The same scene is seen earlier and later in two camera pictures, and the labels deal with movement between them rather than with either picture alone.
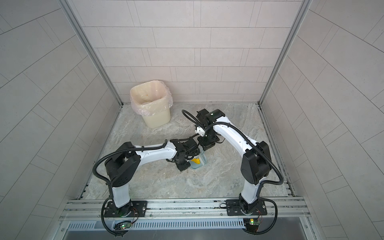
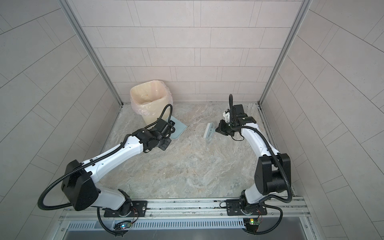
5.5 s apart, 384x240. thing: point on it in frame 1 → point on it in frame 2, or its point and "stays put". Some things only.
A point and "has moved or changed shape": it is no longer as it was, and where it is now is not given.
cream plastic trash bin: (153, 100) stays put
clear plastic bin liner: (151, 97) stays put
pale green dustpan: (194, 165) → (180, 127)
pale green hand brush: (203, 155) has moved or changed shape
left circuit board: (122, 225) stays put
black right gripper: (205, 145) → (222, 129)
